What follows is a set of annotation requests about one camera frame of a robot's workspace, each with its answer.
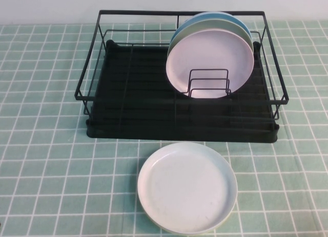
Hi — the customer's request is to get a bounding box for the white plate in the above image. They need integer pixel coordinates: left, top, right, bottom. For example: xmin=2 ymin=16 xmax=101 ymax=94
xmin=137 ymin=141 xmax=238 ymax=234

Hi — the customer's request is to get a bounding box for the pink plate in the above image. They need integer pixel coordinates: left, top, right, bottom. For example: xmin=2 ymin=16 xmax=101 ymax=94
xmin=166 ymin=29 xmax=255 ymax=99

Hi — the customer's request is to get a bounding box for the pale green plate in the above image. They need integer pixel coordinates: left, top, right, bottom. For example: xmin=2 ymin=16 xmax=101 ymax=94
xmin=170 ymin=18 xmax=253 ymax=47

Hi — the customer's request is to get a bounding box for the blue plate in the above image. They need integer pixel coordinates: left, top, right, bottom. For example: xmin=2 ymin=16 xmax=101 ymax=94
xmin=175 ymin=11 xmax=251 ymax=41

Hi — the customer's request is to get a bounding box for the green checked tablecloth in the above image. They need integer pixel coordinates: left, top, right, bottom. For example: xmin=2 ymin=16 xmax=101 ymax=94
xmin=0 ymin=19 xmax=328 ymax=237

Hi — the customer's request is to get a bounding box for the black wire dish rack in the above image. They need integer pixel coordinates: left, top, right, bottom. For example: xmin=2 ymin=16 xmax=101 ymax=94
xmin=74 ymin=9 xmax=290 ymax=121

